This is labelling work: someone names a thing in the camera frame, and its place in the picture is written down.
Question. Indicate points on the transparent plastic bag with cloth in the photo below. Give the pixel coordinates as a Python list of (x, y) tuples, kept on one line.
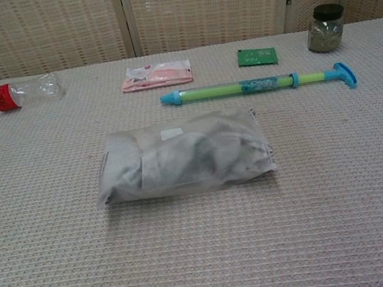
[(183, 159)]

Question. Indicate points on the blue and green water pump toy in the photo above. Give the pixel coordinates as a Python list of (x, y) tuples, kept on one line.
[(237, 89)]

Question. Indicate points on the pink and white packet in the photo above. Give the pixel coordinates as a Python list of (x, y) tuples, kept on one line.
[(157, 76)]

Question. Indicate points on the woven tablecloth with fringe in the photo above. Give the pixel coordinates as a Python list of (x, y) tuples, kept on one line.
[(207, 243)]

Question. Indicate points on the green flat sachet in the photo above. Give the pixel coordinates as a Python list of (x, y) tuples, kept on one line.
[(257, 56)]

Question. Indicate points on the woven folding screen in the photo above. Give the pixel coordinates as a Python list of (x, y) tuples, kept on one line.
[(170, 8)]

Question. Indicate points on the glass jar with black lid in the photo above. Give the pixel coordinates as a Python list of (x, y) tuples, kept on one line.
[(327, 32)]

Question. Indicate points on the empty clear plastic cola bottle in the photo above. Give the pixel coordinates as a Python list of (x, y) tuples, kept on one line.
[(12, 95)]

